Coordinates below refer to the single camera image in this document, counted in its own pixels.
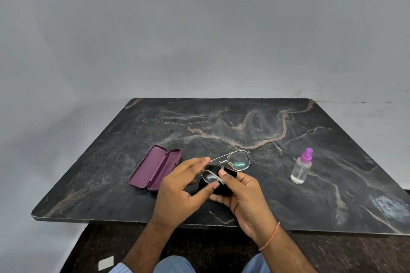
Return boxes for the person's right hand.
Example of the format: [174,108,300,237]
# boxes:
[209,169,279,246]

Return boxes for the person's left hand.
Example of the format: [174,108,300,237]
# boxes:
[151,157,221,230]

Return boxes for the black cleaning cloth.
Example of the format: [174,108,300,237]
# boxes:
[196,163,239,197]

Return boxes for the metal frame eyeglasses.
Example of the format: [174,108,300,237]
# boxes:
[199,141,284,185]

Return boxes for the person's left forearm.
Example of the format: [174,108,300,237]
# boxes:
[122,217,180,273]

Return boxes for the person's right forearm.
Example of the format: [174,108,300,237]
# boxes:
[256,223,318,273]

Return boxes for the purple eyeglasses case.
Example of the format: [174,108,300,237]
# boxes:
[128,145,182,192]

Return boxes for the clear spray bottle purple cap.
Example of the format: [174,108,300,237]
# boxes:
[290,147,314,185]

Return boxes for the person's blue trousers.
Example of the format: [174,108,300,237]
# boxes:
[153,253,273,273]

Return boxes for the white paper scrap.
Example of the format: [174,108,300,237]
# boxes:
[98,256,115,271]

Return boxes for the orange thread bracelet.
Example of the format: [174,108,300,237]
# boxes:
[258,222,281,252]

